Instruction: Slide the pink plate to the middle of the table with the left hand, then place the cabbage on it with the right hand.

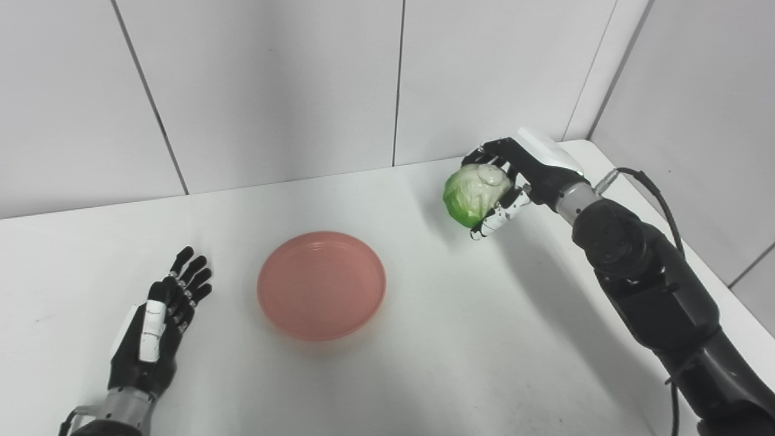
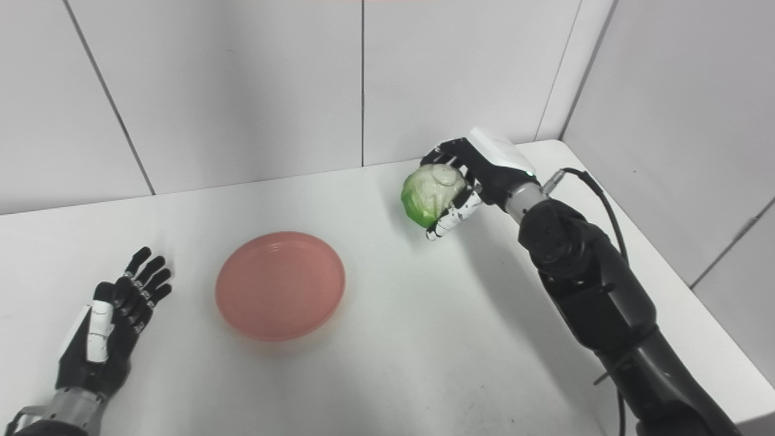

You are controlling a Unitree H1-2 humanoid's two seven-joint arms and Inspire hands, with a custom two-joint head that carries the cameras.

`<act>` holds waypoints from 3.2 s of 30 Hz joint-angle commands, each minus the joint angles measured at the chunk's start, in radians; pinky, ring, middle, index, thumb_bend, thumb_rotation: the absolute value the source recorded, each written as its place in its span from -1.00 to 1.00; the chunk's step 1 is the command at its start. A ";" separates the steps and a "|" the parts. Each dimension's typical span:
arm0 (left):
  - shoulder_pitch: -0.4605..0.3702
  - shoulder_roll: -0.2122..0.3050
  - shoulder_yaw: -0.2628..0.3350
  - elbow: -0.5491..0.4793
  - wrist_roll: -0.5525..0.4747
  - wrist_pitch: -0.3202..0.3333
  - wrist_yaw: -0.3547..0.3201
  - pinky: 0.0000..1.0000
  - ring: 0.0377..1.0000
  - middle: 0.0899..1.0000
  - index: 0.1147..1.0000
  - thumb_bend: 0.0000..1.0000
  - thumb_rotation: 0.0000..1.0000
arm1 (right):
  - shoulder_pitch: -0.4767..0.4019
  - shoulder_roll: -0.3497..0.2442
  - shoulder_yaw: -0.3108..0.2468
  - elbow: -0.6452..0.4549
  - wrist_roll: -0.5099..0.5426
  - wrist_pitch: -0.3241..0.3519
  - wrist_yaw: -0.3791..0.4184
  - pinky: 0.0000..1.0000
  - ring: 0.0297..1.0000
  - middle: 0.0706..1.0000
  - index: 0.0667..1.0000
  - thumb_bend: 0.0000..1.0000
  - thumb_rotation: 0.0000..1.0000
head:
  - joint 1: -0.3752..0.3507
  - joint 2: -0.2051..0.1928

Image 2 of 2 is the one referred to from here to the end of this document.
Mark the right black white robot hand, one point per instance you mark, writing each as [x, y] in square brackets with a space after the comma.
[484, 175]

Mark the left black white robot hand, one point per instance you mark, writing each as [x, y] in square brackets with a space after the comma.
[109, 327]

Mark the green white cabbage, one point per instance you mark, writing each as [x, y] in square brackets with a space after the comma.
[431, 194]

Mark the pink plate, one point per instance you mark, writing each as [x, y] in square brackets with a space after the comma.
[280, 285]

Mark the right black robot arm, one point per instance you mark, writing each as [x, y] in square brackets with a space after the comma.
[611, 303]

